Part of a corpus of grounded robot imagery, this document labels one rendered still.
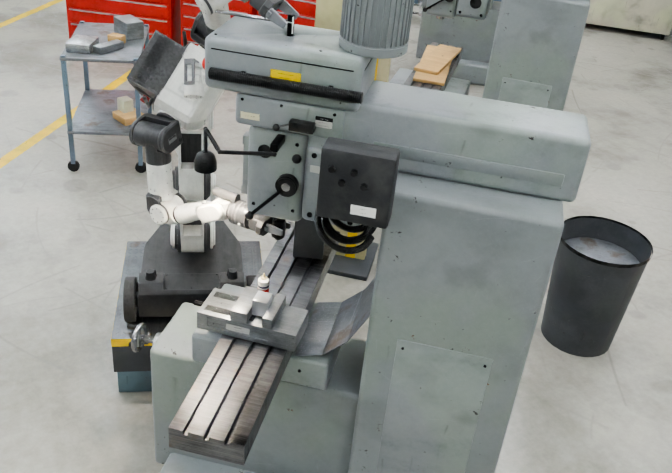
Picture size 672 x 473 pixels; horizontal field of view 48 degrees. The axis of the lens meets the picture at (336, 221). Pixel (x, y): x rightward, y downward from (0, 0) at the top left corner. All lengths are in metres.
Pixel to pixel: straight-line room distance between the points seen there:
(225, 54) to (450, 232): 0.82
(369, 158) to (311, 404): 1.12
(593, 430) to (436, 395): 1.50
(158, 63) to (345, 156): 1.00
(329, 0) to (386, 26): 1.93
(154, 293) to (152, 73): 1.04
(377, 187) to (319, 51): 0.44
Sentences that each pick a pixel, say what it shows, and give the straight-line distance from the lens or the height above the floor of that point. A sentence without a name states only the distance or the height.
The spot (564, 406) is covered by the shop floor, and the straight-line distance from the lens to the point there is 3.98.
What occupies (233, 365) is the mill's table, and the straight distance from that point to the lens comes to 2.49.
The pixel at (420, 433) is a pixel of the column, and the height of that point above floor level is 0.68.
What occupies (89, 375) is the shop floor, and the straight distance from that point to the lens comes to 3.86.
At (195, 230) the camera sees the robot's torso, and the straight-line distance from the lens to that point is 3.43.
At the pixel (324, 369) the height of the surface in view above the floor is 0.80.
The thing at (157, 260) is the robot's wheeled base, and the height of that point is 0.57.
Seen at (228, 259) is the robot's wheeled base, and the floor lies 0.57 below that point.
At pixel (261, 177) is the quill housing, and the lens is 2.38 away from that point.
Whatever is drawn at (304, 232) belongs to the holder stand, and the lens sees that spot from 2.94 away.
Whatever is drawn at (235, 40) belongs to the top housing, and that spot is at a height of 1.89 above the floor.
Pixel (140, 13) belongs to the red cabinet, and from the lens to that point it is 7.74.
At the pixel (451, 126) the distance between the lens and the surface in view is 2.17.
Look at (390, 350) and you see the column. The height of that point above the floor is 1.00.
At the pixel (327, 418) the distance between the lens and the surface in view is 2.81.
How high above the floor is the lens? 2.56
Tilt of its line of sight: 30 degrees down
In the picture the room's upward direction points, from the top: 6 degrees clockwise
